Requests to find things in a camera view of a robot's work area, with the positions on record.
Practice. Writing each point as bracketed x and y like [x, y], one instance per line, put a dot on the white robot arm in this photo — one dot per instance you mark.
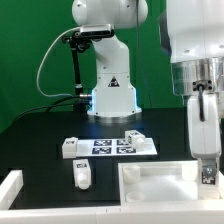
[192, 33]

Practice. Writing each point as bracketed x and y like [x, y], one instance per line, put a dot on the silver depth camera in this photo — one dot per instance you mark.
[96, 31]

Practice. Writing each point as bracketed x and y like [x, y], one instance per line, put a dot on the white U-shaped fence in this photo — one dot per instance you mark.
[186, 212]

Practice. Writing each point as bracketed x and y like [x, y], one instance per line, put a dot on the white square tabletop part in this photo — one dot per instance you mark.
[172, 181]

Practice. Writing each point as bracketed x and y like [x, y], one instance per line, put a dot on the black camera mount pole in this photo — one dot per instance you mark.
[78, 45]

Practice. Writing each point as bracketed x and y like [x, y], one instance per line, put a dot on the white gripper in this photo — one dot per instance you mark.
[204, 136]

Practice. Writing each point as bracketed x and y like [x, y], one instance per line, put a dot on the white sheet with markers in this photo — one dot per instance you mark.
[112, 147]

